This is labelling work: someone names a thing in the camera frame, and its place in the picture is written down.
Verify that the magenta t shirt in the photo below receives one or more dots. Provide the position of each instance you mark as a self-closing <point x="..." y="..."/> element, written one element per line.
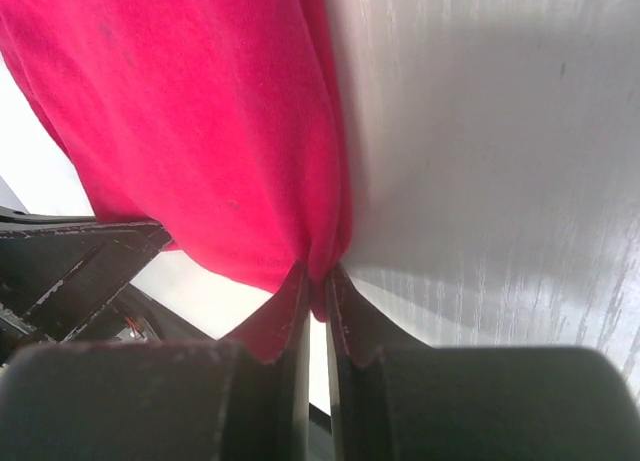
<point x="220" y="119"/>

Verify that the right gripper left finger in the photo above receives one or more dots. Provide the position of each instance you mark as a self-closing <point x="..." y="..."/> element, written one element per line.
<point x="243" y="397"/>

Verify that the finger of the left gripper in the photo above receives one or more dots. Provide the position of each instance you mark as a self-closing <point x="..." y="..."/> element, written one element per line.
<point x="59" y="273"/>

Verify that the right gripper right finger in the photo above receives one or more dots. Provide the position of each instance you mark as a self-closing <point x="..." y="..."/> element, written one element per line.
<point x="394" y="397"/>

